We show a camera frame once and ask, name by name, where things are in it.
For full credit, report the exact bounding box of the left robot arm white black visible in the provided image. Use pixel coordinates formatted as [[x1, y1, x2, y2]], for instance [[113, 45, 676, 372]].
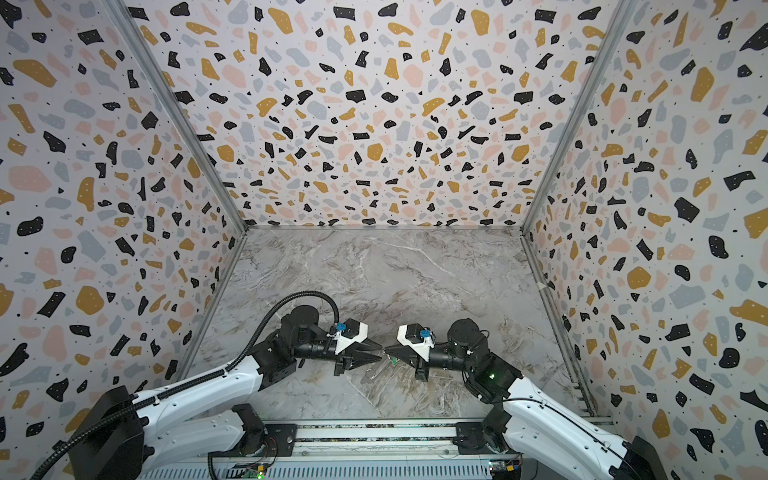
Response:
[[68, 305, 381, 479]]

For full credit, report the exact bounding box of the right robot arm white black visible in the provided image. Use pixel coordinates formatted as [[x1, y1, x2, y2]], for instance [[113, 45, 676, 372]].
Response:
[[385, 318, 667, 479]]

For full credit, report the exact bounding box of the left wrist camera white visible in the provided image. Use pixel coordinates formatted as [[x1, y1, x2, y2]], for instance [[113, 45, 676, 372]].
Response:
[[332, 319, 368, 355]]

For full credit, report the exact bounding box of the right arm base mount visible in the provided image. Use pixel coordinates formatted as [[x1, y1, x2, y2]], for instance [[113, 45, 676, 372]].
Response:
[[452, 422, 511, 455]]

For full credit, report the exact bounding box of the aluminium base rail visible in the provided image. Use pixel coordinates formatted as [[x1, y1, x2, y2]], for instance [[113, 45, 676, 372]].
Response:
[[179, 418, 625, 463]]

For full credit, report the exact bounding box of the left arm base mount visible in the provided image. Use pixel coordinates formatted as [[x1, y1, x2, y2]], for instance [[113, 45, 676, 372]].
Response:
[[225, 423, 298, 458]]

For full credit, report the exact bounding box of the white perforated cable duct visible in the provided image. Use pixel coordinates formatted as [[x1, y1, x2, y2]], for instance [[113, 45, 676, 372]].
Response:
[[137, 460, 496, 480]]

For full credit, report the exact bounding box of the black corrugated cable conduit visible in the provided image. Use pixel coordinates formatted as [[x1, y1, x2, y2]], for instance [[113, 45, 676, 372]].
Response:
[[26, 290, 341, 480]]

